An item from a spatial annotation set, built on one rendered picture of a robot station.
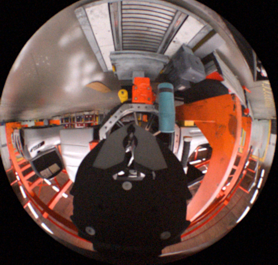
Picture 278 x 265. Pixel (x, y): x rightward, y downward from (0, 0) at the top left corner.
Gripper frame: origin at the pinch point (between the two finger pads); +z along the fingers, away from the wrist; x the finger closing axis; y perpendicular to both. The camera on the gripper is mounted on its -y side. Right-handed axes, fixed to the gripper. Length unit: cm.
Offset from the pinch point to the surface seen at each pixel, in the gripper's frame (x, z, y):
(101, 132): -20.5, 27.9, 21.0
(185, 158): 22.7, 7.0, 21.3
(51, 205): -286, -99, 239
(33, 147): -248, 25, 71
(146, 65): 9, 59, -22
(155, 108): 12.9, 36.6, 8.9
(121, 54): -10, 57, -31
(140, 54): 5, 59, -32
